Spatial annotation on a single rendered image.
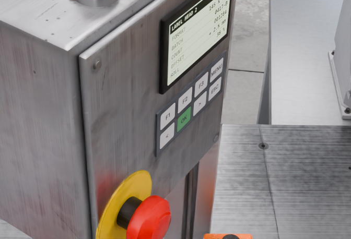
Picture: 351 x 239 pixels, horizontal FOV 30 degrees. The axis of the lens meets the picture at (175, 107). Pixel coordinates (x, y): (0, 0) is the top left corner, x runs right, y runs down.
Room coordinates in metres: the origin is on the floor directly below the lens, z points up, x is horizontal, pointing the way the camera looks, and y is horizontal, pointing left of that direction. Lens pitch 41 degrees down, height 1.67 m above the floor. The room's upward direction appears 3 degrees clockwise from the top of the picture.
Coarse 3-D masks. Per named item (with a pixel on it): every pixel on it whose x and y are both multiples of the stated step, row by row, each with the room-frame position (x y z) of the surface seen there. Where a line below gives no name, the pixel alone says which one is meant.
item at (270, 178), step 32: (224, 128) 0.92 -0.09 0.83; (256, 128) 0.92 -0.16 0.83; (288, 128) 0.92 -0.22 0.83; (320, 128) 0.93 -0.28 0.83; (224, 160) 0.83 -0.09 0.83; (256, 160) 0.83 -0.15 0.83; (288, 160) 0.84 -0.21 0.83; (320, 160) 0.84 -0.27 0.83; (224, 192) 0.75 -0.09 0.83; (256, 192) 0.76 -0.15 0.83; (288, 192) 0.76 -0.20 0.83; (320, 192) 0.76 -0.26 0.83; (0, 224) 0.66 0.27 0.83; (224, 224) 0.68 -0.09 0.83; (256, 224) 0.69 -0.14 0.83; (288, 224) 0.69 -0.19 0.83; (320, 224) 0.69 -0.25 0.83
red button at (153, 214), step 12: (132, 204) 0.28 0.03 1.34; (144, 204) 0.28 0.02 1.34; (156, 204) 0.28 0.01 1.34; (168, 204) 0.29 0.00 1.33; (120, 216) 0.28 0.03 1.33; (132, 216) 0.27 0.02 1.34; (144, 216) 0.27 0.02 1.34; (156, 216) 0.27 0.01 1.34; (168, 216) 0.28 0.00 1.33; (132, 228) 0.26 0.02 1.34; (144, 228) 0.26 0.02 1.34; (156, 228) 0.27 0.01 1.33
